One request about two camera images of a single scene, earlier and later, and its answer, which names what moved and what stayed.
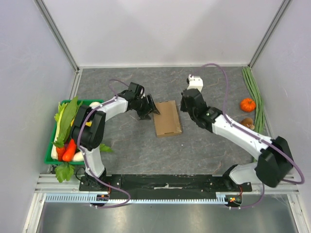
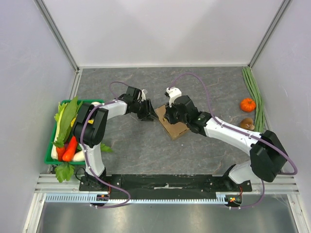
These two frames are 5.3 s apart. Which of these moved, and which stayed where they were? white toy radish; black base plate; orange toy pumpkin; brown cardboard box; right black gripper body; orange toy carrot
Moved: right black gripper body; brown cardboard box
Stayed: orange toy pumpkin; orange toy carrot; black base plate; white toy radish
